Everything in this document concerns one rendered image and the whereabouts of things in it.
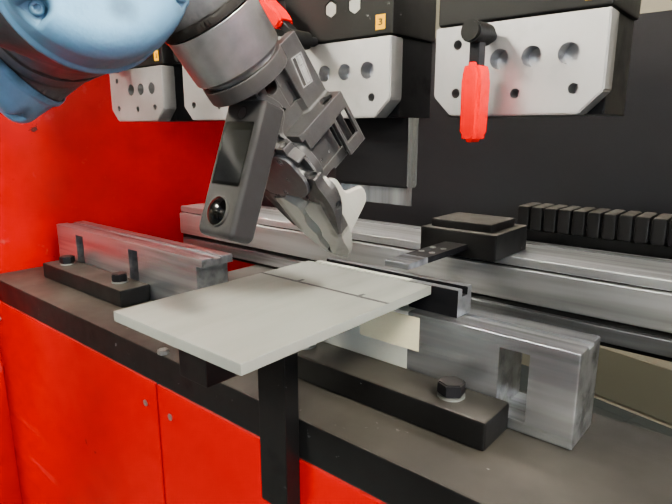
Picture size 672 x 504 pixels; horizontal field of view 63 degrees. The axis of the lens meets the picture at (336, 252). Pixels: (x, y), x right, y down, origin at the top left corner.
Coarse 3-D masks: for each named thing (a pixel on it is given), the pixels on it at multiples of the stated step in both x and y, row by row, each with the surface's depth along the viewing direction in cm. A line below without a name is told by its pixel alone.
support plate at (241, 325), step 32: (224, 288) 58; (256, 288) 58; (288, 288) 58; (320, 288) 58; (352, 288) 58; (384, 288) 58; (416, 288) 58; (128, 320) 49; (160, 320) 48; (192, 320) 48; (224, 320) 48; (256, 320) 48; (288, 320) 48; (320, 320) 48; (352, 320) 49; (192, 352) 43; (224, 352) 41; (256, 352) 41; (288, 352) 43
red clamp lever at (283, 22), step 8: (264, 0) 59; (272, 0) 60; (264, 8) 59; (272, 8) 59; (280, 8) 59; (272, 16) 58; (280, 16) 58; (288, 16) 59; (272, 24) 59; (280, 24) 58; (288, 24) 58; (296, 32) 57; (304, 32) 58; (304, 40) 58; (312, 40) 59; (304, 48) 59
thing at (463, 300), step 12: (348, 264) 69; (360, 264) 68; (408, 276) 63; (420, 276) 62; (432, 288) 59; (444, 288) 58; (456, 288) 58; (468, 288) 59; (420, 300) 60; (432, 300) 59; (444, 300) 58; (456, 300) 57; (468, 300) 59; (444, 312) 58; (456, 312) 58
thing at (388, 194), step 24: (360, 120) 62; (384, 120) 60; (408, 120) 58; (360, 144) 63; (384, 144) 60; (408, 144) 59; (336, 168) 66; (360, 168) 63; (384, 168) 61; (408, 168) 59; (384, 192) 63; (408, 192) 61
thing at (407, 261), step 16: (432, 224) 82; (448, 224) 80; (464, 224) 78; (480, 224) 77; (496, 224) 77; (512, 224) 81; (432, 240) 81; (448, 240) 79; (464, 240) 77; (480, 240) 76; (496, 240) 75; (512, 240) 79; (400, 256) 70; (416, 256) 70; (432, 256) 70; (464, 256) 78; (480, 256) 76; (496, 256) 75
